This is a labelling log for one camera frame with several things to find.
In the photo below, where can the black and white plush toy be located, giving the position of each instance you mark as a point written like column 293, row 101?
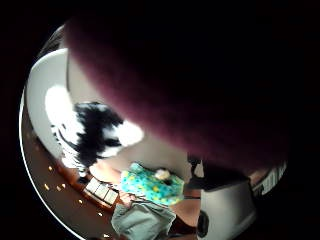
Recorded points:
column 91, row 133

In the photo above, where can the white framed window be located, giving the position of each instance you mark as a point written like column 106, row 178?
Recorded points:
column 101, row 191

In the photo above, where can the the person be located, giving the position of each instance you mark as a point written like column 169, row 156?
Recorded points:
column 143, row 221

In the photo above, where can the turquoise plush toy yellow spots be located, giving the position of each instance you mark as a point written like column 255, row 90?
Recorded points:
column 148, row 186

